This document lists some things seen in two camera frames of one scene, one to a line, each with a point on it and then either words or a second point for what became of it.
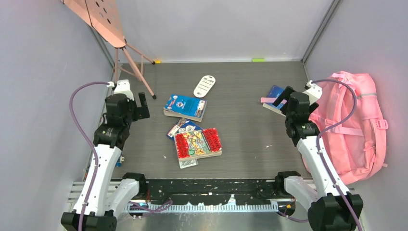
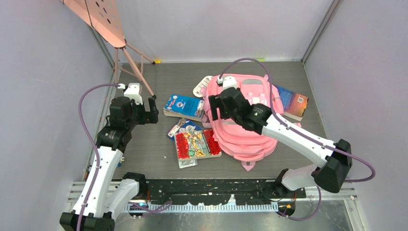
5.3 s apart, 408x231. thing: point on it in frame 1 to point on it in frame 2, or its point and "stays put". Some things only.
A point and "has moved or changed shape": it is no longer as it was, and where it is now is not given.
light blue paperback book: [184, 107] stays put
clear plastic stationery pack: [185, 164] stays put
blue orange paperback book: [275, 91] has moved or changed shape
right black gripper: [284, 96] to [212, 100]
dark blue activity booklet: [183, 125] stays put
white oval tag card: [204, 86] stays put
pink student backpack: [350, 124] to [234, 142]
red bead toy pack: [198, 144] stays put
